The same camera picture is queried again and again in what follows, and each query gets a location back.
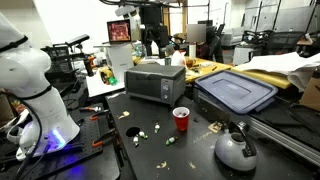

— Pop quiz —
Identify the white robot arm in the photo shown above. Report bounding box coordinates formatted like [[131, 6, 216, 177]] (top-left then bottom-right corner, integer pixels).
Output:
[[0, 13, 80, 161]]

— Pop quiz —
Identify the red plastic cup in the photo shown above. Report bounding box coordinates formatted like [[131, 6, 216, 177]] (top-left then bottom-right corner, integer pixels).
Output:
[[172, 107, 190, 131]]

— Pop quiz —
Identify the grey toaster oven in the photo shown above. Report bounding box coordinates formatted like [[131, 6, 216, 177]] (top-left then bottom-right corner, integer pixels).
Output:
[[124, 64, 186, 106]]

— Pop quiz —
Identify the blue plastic bin lid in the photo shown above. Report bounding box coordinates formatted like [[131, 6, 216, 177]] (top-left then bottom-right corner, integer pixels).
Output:
[[195, 70, 278, 114]]

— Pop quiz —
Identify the grey kettle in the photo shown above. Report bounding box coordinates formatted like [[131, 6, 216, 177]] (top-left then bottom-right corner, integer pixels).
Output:
[[214, 121, 258, 172]]

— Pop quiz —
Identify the white paper stack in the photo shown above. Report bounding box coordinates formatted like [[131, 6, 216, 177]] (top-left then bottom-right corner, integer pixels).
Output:
[[236, 52, 320, 92]]

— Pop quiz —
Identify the orange handled clamp upper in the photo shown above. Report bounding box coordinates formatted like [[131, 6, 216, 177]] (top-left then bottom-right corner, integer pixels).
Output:
[[79, 106, 102, 112]]

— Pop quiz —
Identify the orange handled clamp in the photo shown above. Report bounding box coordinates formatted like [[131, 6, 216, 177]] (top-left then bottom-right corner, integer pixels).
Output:
[[92, 129, 115, 147], [89, 110, 109, 121], [79, 106, 102, 112]]

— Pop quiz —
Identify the orange handled clamp lower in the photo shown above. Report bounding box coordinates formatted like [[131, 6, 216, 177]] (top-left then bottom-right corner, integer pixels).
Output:
[[89, 110, 109, 121]]

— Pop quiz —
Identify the orange handled clamp front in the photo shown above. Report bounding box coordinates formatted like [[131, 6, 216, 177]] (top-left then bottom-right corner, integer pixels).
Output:
[[92, 129, 115, 147]]

